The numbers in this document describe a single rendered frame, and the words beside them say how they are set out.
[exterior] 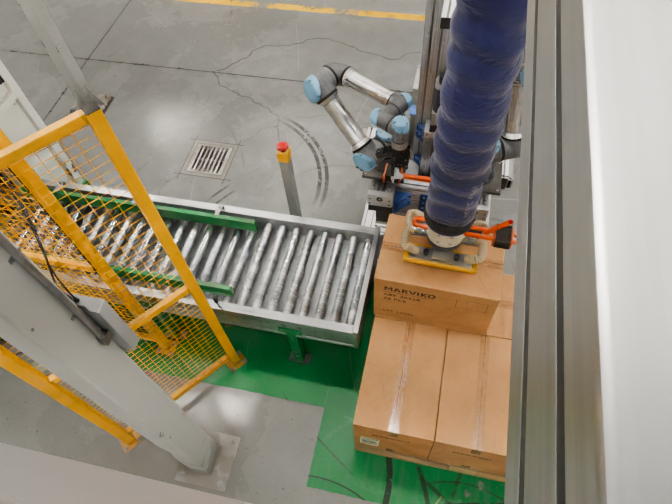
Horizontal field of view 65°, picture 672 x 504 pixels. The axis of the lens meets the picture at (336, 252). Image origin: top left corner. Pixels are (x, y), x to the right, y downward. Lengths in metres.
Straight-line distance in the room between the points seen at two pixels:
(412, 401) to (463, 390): 0.26
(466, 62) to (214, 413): 2.51
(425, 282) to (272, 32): 3.71
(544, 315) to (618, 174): 0.05
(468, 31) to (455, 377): 1.75
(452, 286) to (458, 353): 0.44
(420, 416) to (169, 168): 2.89
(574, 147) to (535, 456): 0.10
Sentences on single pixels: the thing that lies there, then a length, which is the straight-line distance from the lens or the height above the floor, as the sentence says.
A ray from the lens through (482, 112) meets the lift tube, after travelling 1.81.
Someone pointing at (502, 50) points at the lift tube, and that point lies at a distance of 1.67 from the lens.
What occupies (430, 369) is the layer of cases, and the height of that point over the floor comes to 0.54.
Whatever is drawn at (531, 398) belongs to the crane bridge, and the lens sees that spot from 0.19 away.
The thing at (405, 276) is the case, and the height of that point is 0.94.
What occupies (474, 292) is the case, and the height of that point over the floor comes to 0.94.
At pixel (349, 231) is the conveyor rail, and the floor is 0.58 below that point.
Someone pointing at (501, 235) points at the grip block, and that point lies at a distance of 2.46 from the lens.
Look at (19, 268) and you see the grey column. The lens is 1.54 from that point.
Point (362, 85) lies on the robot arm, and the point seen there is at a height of 1.51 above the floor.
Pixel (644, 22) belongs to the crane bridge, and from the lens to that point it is 0.23.
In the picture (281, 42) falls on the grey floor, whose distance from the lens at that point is 5.55.
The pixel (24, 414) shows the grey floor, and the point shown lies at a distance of 3.91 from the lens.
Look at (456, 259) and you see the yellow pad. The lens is 2.48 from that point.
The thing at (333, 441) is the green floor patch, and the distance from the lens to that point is 3.26.
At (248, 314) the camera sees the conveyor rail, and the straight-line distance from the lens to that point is 2.94.
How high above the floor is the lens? 3.17
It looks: 57 degrees down
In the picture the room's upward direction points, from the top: 6 degrees counter-clockwise
